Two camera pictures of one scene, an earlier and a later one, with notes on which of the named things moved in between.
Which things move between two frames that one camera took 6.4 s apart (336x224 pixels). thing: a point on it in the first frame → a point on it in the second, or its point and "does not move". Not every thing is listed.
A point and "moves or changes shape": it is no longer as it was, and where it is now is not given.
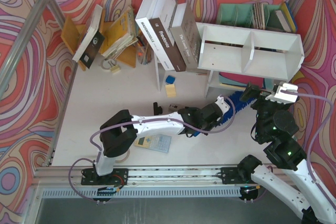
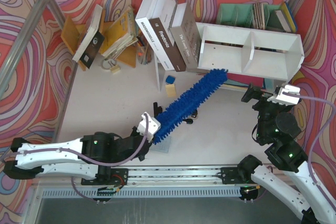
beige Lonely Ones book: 185,34 does not move
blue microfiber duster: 234,102 → 170,118
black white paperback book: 92,40 does not move
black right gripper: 253,93 does not move
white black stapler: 175,107 moves or changes shape
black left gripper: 217,112 → 142,136
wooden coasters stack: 259,18 does not move
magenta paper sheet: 255,81 does not move
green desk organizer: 241,15 does not move
